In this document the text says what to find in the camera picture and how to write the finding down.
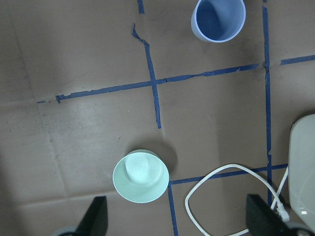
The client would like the blue tape vertical line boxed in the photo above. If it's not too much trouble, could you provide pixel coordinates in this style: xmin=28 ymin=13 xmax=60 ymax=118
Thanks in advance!
xmin=132 ymin=24 xmax=161 ymax=129

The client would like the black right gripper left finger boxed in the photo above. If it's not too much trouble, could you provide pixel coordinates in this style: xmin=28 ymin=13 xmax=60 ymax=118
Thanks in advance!
xmin=75 ymin=196 xmax=108 ymax=236

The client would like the blue plastic cup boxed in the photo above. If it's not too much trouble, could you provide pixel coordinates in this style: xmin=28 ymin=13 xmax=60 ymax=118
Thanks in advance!
xmin=190 ymin=0 xmax=246 ymax=43

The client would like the blue tape right line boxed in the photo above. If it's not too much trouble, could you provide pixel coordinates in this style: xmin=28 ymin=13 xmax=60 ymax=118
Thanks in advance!
xmin=261 ymin=0 xmax=273 ymax=205

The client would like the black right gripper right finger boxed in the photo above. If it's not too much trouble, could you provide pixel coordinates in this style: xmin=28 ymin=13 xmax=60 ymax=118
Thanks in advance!
xmin=246 ymin=194 xmax=311 ymax=236

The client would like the white cable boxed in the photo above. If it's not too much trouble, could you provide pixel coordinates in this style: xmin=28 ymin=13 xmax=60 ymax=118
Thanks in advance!
xmin=185 ymin=164 xmax=290 ymax=236

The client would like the white plastic device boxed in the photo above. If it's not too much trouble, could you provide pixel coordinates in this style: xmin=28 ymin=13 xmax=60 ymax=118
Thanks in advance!
xmin=288 ymin=114 xmax=315 ymax=231

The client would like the blue tape grid line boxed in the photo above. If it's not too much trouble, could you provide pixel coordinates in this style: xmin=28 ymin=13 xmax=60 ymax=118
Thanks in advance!
xmin=55 ymin=55 xmax=315 ymax=103

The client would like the mint green bowl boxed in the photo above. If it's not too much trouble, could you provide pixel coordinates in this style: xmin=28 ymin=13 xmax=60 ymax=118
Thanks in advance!
xmin=112 ymin=149 xmax=169 ymax=204

